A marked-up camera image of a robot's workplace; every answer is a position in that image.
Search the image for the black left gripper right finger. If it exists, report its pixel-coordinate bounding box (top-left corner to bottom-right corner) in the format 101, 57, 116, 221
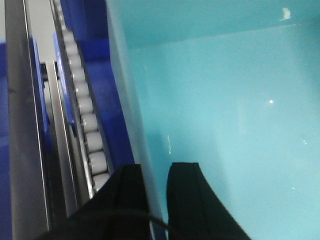
166, 162, 249, 240

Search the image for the light blue plastic bin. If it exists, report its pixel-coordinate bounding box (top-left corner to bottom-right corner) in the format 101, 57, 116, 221
106, 0, 320, 240

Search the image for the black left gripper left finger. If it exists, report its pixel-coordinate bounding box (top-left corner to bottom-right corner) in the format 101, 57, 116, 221
39, 164, 151, 240

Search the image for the white roller track rail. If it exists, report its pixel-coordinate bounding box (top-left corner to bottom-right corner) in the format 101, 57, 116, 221
50, 0, 113, 199

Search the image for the dark blue bin beside track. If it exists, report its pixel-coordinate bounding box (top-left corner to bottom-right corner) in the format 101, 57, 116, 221
61, 0, 134, 169

